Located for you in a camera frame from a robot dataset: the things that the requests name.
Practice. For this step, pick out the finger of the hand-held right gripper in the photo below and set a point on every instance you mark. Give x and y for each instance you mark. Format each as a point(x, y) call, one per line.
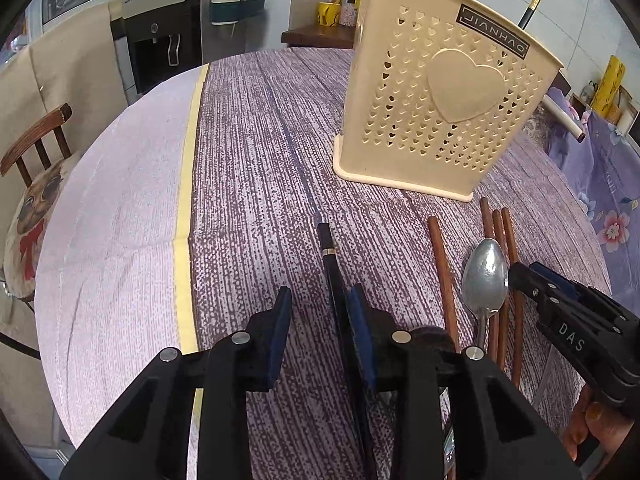
point(560, 327)
point(555, 282)

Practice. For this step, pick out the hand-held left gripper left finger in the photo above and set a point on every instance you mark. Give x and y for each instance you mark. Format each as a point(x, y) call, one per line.
point(282, 332)

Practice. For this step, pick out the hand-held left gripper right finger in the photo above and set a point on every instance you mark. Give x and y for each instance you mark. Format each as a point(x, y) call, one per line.
point(362, 332)

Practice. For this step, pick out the brown wooden chopstick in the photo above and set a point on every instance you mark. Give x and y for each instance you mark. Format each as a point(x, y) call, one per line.
point(486, 220)
point(499, 230)
point(440, 270)
point(511, 240)

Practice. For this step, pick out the black chopstick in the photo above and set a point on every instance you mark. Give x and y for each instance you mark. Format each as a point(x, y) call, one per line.
point(530, 10)
point(327, 245)

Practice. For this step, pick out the beige plastic utensil holder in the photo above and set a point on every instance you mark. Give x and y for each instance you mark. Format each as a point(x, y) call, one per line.
point(450, 85)

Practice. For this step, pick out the person's right hand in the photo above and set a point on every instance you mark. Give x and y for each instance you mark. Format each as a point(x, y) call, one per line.
point(595, 432)

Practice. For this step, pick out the metal spoon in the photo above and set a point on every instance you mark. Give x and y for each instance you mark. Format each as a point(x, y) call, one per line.
point(484, 280)

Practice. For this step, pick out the purple floral cloth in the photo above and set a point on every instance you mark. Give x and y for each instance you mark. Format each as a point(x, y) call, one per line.
point(615, 185)

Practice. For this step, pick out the grey paisley cushion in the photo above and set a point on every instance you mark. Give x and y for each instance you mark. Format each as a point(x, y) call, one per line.
point(537, 127)

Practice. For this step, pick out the yellow package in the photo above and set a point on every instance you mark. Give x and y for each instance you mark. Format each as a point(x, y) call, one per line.
point(609, 85)

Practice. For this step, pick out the dog print seat cushion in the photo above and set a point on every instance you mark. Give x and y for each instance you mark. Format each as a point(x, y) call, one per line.
point(35, 210)

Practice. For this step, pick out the dark wooden side table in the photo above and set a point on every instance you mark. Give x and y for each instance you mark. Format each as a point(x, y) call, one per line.
point(315, 36)

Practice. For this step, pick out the water dispenser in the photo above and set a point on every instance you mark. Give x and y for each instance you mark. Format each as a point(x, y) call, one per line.
point(150, 50)

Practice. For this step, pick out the wooden chair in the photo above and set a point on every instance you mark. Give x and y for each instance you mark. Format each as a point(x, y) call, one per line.
point(37, 132)

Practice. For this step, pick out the speckled cup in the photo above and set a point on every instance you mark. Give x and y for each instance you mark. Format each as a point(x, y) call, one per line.
point(349, 14)

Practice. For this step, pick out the yellow mug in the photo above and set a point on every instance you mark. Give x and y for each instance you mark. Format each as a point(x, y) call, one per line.
point(329, 15)

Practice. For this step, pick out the beige cloth cover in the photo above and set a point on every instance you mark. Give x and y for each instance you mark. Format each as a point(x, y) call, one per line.
point(75, 60)

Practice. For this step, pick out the teal wall holder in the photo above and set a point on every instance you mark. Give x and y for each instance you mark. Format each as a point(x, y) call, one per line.
point(237, 10)

